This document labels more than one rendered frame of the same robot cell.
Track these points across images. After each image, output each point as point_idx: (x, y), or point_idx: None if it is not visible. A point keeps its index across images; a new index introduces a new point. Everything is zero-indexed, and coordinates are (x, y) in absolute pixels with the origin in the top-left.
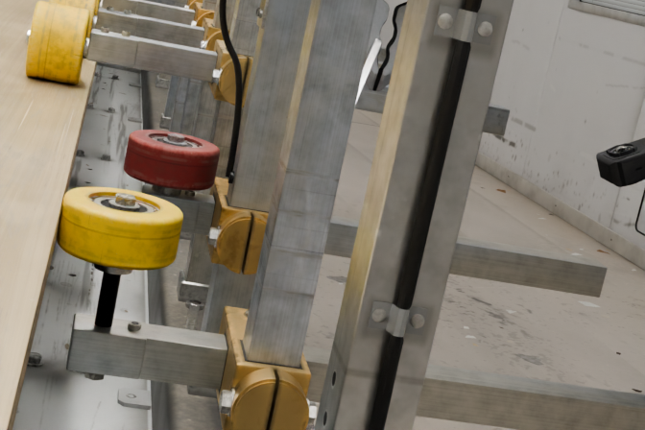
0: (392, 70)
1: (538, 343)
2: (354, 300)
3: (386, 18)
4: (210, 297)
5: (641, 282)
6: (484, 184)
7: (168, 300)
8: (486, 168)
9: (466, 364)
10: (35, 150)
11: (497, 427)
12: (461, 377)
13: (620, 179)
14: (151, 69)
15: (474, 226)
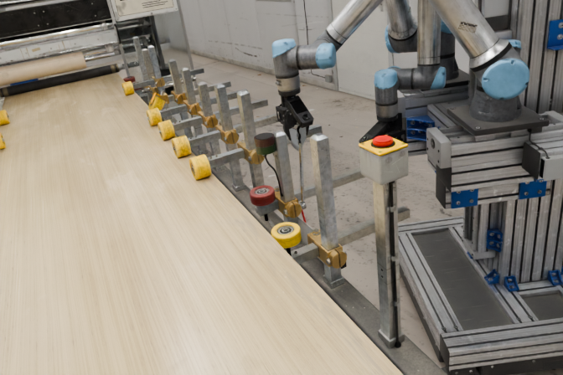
0: (302, 144)
1: None
2: (383, 257)
3: (296, 133)
4: None
5: (322, 92)
6: (252, 74)
7: (258, 218)
8: (249, 67)
9: (288, 152)
10: (242, 218)
11: (310, 171)
12: (365, 225)
13: None
14: (228, 161)
15: (260, 95)
